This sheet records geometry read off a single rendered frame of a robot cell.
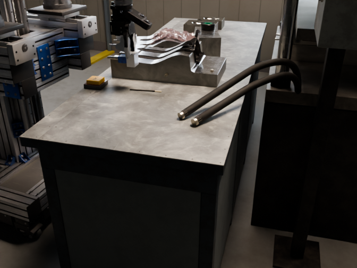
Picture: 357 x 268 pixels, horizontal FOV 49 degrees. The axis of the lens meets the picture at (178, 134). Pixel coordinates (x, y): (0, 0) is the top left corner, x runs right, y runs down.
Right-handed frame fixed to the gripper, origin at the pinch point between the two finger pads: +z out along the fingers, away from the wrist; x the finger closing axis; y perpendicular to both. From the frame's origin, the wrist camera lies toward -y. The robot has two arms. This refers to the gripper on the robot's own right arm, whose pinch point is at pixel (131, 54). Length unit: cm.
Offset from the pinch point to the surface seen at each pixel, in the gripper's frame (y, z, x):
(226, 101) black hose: -43.4, 9.9, 16.3
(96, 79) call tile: 15.5, 11.4, 3.6
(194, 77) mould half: -25.4, 11.6, -10.1
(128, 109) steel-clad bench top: -6.4, 15.1, 22.3
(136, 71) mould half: 1.8, 11.1, -10.1
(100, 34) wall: 161, 74, -304
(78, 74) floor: 147, 95, -213
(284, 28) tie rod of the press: -61, -10, -22
